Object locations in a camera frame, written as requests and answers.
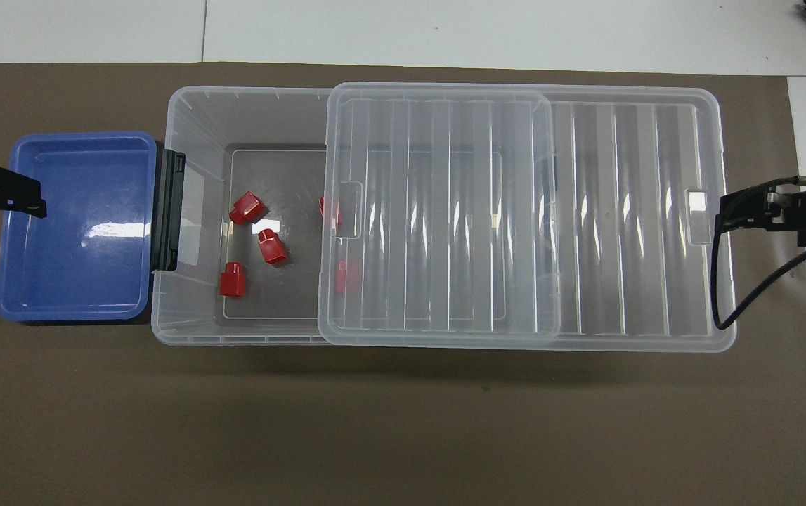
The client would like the black box latch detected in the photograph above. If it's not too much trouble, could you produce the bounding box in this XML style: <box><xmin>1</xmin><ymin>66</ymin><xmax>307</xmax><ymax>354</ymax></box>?
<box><xmin>151</xmin><ymin>143</ymin><xmax>186</xmax><ymax>274</ymax></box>

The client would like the clear plastic box lid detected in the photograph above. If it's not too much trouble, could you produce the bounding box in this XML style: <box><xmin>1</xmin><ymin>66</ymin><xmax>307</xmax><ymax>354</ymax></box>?
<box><xmin>318</xmin><ymin>82</ymin><xmax>738</xmax><ymax>354</ymax></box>

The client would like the black cable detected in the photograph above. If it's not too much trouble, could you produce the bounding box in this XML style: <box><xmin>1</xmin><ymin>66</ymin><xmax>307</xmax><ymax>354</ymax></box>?
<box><xmin>710</xmin><ymin>176</ymin><xmax>806</xmax><ymax>332</ymax></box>

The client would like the red block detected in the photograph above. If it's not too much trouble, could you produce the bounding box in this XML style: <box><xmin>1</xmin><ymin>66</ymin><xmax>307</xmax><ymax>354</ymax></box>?
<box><xmin>318</xmin><ymin>195</ymin><xmax>343</xmax><ymax>230</ymax></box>
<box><xmin>228</xmin><ymin>190</ymin><xmax>268</xmax><ymax>226</ymax></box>
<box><xmin>256</xmin><ymin>228</ymin><xmax>290</xmax><ymax>268</ymax></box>
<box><xmin>219</xmin><ymin>261</ymin><xmax>247</xmax><ymax>298</ymax></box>
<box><xmin>334</xmin><ymin>259</ymin><xmax>362</xmax><ymax>294</ymax></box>

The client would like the blue plastic tray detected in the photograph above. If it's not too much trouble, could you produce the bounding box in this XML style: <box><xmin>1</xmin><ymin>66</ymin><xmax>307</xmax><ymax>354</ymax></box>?
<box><xmin>0</xmin><ymin>131</ymin><xmax>159</xmax><ymax>323</ymax></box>

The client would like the clear plastic storage box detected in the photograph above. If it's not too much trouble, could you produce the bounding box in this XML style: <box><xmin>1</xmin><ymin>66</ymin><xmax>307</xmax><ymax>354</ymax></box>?
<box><xmin>149</xmin><ymin>86</ymin><xmax>564</xmax><ymax>347</ymax></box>

